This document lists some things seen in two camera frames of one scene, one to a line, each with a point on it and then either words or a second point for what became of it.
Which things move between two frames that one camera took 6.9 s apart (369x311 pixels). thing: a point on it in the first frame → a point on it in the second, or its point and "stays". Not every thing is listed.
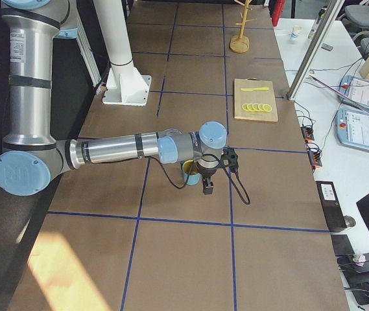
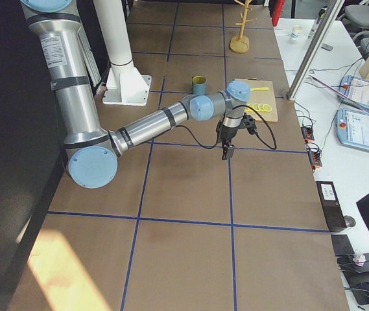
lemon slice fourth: x=261 y=107 stays
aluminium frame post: x=314 y=52 stays
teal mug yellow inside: x=194 y=177 → x=198 y=85
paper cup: x=294 y=32 stays
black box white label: x=333 y=210 stays
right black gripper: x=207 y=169 → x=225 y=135
